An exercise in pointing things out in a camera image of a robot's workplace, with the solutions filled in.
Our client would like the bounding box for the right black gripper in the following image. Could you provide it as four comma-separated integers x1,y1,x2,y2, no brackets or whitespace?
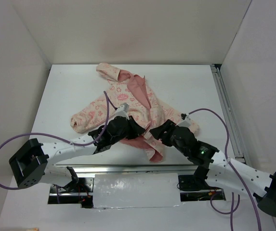
149,118,189,156

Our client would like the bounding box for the pink and cream jacket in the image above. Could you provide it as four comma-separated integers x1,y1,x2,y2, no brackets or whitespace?
69,62,200,164

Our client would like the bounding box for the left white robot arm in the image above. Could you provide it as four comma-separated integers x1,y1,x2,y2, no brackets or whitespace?
9,116,145,192

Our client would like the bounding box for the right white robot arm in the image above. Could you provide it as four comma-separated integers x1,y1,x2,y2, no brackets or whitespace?
150,120,276,217

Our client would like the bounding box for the white foil cover panel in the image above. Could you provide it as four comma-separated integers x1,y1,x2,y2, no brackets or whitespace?
93,173,181,209

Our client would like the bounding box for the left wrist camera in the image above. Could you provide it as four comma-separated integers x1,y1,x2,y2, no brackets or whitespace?
114,103,129,120

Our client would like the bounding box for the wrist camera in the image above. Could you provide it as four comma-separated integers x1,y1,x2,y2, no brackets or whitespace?
114,103,129,120
177,113,191,128

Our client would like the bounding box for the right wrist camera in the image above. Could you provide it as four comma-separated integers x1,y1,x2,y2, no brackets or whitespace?
177,113,191,128

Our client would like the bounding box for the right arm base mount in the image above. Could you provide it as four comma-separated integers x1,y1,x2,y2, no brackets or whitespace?
177,175,225,202

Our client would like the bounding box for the front aluminium rail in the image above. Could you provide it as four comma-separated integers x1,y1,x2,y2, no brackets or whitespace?
53,164,249,174

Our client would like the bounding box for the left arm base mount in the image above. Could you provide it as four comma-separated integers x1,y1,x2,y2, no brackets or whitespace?
48,177,94,208

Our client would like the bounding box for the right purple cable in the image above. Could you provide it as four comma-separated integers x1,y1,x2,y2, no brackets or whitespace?
185,108,263,231

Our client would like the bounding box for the purple cable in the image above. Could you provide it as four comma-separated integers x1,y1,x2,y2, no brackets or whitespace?
185,108,263,231
0,90,119,205

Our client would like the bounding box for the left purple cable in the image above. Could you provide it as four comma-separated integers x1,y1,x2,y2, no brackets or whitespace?
0,90,119,205

